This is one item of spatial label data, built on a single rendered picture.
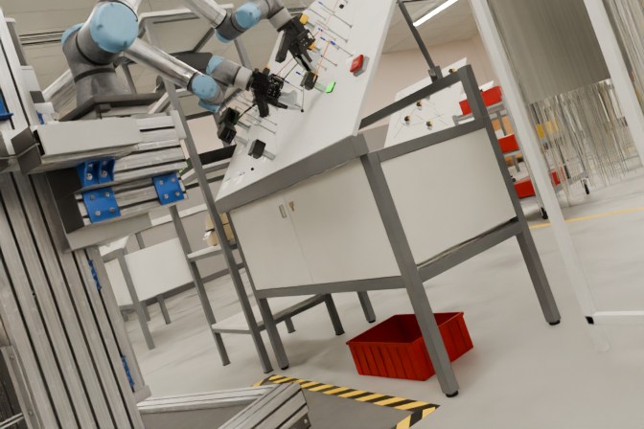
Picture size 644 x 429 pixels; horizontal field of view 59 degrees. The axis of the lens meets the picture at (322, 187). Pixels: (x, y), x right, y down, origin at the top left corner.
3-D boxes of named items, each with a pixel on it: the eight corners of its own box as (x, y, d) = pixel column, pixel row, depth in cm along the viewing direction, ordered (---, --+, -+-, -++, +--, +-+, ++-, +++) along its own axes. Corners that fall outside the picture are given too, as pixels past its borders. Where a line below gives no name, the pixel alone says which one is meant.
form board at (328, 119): (218, 202, 275) (215, 200, 274) (282, 35, 313) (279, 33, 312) (356, 137, 176) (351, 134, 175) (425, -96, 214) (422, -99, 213)
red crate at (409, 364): (425, 382, 196) (411, 344, 197) (356, 375, 228) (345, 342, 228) (475, 347, 213) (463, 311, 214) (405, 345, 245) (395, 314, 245)
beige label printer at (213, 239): (224, 242, 285) (212, 206, 285) (208, 248, 302) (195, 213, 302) (274, 225, 303) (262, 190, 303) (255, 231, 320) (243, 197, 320)
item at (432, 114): (477, 216, 588) (424, 65, 591) (401, 233, 684) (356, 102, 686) (517, 197, 631) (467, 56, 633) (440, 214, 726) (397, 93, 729)
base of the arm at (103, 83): (97, 100, 153) (85, 64, 153) (68, 119, 162) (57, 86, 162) (143, 97, 165) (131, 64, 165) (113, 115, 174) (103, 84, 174)
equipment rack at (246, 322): (266, 374, 275) (141, 12, 277) (220, 366, 325) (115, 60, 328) (347, 331, 302) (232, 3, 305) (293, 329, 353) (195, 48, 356)
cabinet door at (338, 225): (399, 276, 179) (357, 158, 180) (311, 284, 225) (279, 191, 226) (404, 273, 181) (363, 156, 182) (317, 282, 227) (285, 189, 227)
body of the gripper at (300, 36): (317, 41, 207) (298, 13, 204) (301, 55, 205) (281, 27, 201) (309, 45, 214) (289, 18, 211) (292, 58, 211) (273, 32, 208)
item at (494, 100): (548, 219, 424) (499, 82, 426) (492, 231, 463) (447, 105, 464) (602, 188, 488) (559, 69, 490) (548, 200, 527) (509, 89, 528)
